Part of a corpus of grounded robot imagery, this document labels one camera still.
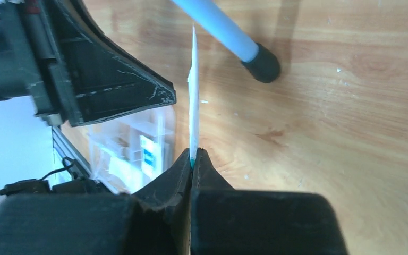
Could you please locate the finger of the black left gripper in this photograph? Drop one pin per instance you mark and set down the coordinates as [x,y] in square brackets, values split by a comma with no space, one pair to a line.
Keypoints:
[98,81]

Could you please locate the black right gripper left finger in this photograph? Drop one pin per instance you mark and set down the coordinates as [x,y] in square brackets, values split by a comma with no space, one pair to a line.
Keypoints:
[154,220]

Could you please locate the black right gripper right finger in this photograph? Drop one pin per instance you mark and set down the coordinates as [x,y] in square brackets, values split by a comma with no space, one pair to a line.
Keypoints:
[225,220]

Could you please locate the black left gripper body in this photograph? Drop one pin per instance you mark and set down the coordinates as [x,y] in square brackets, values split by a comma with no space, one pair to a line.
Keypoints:
[28,59]

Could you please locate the clear compartment tray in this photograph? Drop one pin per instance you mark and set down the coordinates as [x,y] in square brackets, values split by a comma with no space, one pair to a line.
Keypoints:
[115,151]

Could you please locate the long white teal packet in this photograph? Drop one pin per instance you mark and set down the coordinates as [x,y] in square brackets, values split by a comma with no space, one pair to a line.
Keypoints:
[193,87]

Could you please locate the blue square alcohol pad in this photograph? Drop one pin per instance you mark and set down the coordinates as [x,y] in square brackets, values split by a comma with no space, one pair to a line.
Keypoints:
[148,153]

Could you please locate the grey tripod stand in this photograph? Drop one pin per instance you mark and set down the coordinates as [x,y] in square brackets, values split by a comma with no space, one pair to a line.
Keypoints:
[262,64]

